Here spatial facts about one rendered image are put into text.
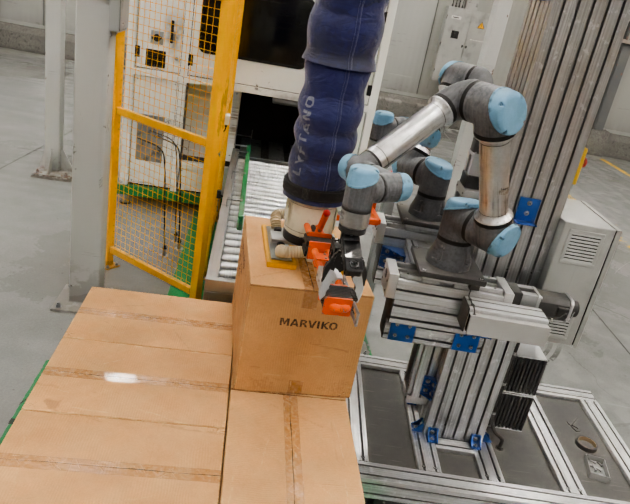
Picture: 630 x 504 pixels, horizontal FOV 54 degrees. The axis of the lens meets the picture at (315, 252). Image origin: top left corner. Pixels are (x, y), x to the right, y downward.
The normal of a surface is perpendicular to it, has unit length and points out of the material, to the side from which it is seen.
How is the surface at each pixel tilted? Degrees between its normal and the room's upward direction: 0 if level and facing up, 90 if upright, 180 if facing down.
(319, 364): 90
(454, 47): 90
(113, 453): 0
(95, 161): 90
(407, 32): 90
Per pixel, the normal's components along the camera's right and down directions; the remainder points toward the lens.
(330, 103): -0.12, 0.14
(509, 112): 0.55, 0.29
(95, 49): 0.07, 0.40
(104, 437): 0.18, -0.91
